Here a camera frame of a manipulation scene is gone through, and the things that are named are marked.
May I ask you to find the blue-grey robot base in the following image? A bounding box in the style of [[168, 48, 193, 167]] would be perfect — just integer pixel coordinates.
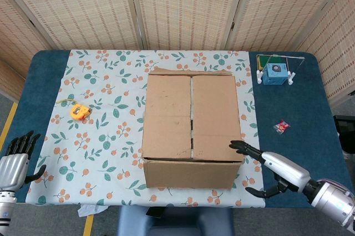
[[118, 207, 235, 236]]

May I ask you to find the yellow tape measure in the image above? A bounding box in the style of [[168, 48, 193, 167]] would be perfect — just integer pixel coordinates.
[[57, 98, 93, 122]]

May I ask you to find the red-lidded brown cardboard box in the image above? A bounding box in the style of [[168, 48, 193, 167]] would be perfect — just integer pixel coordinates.
[[141, 66, 245, 190]]

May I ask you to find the blue cube device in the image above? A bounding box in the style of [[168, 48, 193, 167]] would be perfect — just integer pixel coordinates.
[[262, 63, 289, 86]]

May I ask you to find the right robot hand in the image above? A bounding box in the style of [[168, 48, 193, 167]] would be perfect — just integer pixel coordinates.
[[229, 140, 311, 199]]

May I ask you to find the woven bamboo folding screen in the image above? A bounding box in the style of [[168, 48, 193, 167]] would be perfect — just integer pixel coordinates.
[[0, 0, 355, 106]]

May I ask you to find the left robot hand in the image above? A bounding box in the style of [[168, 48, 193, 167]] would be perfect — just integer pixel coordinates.
[[0, 130, 47, 191]]

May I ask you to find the floral print tablecloth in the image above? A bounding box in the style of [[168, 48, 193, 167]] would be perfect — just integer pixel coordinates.
[[24, 49, 266, 209]]

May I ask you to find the red candy wrapper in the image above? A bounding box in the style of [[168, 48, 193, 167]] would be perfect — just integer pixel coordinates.
[[272, 120, 291, 134]]

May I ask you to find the black plastic bin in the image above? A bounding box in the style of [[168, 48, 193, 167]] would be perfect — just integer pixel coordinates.
[[332, 114, 355, 153]]

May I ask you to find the green and yellow pad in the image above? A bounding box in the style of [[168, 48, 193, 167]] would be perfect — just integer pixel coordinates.
[[256, 55, 286, 70]]

